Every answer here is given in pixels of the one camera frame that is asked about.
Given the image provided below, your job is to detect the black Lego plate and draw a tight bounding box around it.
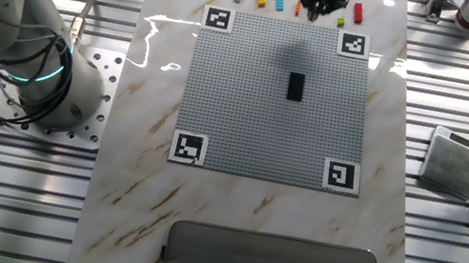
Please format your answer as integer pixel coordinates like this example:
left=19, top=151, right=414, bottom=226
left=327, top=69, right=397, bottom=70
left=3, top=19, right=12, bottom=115
left=285, top=71, right=308, bottom=104

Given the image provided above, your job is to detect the silver digital scale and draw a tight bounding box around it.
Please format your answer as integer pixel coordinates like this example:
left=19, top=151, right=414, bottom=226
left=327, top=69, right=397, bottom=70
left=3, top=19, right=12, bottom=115
left=415, top=123, right=469, bottom=202

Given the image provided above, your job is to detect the grey Lego baseplate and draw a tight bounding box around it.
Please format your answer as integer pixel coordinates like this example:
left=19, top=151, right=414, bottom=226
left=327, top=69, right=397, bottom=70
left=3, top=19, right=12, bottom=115
left=168, top=3, right=388, bottom=199

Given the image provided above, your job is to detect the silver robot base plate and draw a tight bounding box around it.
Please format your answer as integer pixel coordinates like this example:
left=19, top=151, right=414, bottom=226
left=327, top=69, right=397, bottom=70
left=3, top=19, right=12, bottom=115
left=0, top=31, right=127, bottom=153

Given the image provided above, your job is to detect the red Lego brick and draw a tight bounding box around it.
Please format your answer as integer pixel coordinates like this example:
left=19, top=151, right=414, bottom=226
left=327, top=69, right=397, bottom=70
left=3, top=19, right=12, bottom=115
left=351, top=2, right=366, bottom=26

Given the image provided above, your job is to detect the grey robot power cable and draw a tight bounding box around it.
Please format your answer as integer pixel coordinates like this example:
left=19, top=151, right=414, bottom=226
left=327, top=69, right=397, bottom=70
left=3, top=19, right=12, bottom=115
left=25, top=0, right=97, bottom=51

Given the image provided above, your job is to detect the black cable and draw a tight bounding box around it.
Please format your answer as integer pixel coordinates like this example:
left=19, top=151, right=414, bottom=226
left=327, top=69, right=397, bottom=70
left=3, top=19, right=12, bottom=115
left=0, top=7, right=85, bottom=136

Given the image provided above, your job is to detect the black white marker tag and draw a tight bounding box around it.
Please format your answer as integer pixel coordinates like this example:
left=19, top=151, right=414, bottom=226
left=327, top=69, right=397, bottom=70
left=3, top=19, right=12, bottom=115
left=335, top=30, right=374, bottom=62
left=199, top=3, right=236, bottom=35
left=167, top=128, right=211, bottom=169
left=319, top=156, right=364, bottom=196

